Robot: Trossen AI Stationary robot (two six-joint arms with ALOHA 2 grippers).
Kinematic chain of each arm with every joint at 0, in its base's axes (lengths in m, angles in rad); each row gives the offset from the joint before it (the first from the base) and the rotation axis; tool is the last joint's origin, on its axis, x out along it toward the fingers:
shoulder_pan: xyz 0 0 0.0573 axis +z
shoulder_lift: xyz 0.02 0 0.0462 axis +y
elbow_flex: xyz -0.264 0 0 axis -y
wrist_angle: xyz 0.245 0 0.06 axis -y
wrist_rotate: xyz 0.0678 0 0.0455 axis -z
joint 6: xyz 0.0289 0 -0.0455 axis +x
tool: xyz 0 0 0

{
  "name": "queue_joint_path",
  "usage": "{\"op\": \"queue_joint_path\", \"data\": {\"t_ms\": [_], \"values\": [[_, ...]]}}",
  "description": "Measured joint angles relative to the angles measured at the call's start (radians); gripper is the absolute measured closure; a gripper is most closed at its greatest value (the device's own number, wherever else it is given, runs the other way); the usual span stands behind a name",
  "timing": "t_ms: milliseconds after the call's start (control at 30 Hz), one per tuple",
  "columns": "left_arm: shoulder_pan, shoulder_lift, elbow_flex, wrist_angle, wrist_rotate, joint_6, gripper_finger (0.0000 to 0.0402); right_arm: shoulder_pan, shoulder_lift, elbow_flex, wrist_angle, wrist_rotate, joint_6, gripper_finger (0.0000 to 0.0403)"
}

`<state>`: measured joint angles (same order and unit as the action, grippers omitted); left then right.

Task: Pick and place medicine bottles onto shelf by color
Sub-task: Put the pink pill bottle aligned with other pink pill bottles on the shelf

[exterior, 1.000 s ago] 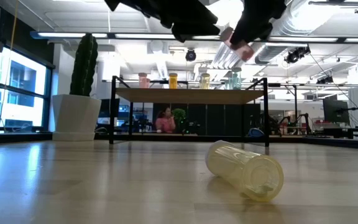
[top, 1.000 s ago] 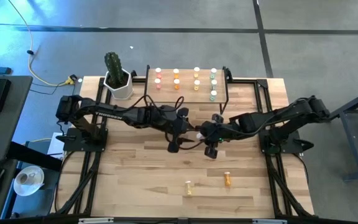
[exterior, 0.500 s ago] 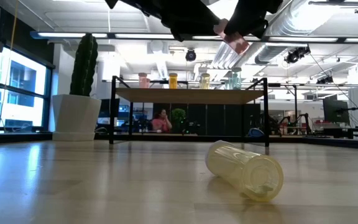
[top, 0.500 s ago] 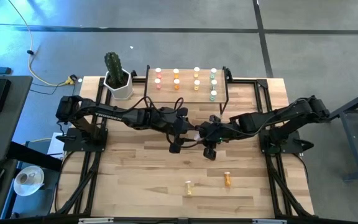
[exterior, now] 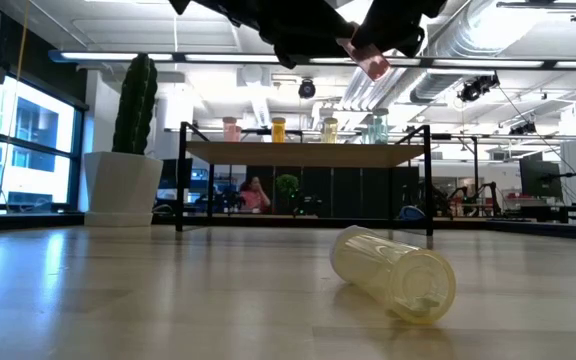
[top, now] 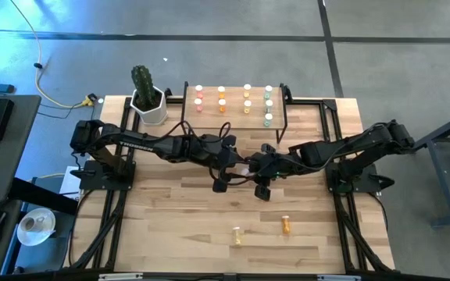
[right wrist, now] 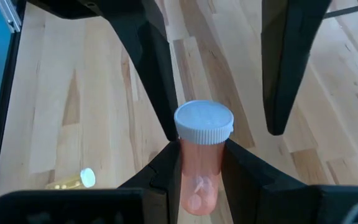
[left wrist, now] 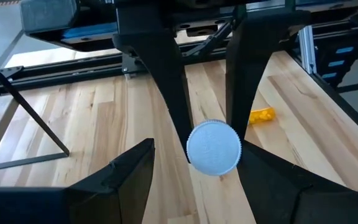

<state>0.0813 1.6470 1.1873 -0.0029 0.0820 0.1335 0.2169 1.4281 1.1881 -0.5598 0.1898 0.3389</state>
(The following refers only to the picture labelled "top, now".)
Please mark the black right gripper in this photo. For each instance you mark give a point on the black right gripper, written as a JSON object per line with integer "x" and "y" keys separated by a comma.
{"x": 276, "y": 168}

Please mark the white hexagonal plant pot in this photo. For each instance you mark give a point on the white hexagonal plant pot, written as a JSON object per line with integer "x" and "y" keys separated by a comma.
{"x": 161, "y": 113}

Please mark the grey metal stand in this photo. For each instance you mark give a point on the grey metal stand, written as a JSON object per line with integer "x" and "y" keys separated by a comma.
{"x": 443, "y": 183}

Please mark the pink medicine bottle white cap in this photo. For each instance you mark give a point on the pink medicine bottle white cap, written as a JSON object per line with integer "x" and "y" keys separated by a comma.
{"x": 198, "y": 104}
{"x": 199, "y": 91}

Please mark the black aluminium table frame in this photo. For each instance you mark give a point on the black aluminium table frame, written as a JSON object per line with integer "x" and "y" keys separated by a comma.
{"x": 176, "y": 100}

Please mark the yellow plug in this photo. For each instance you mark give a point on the yellow plug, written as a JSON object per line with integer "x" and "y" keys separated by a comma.
{"x": 88, "y": 100}

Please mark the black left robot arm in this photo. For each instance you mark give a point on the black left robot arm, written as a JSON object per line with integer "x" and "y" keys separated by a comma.
{"x": 139, "y": 142}

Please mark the green cactus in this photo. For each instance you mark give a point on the green cactus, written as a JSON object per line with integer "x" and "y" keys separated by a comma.
{"x": 143, "y": 84}

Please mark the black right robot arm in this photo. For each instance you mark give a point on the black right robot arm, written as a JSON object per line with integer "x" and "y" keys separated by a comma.
{"x": 365, "y": 144}

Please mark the black rig crossbar white labels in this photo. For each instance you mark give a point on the black rig crossbar white labels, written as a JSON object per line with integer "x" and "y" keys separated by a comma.
{"x": 225, "y": 278}

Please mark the wooden shelf black metal frame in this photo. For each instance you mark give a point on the wooden shelf black metal frame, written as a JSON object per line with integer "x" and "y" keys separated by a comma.
{"x": 233, "y": 117}

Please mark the white paper sheet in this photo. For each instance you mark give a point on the white paper sheet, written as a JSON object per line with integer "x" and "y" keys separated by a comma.
{"x": 68, "y": 183}

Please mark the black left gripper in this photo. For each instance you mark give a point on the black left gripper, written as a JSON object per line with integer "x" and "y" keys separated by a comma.
{"x": 219, "y": 158}

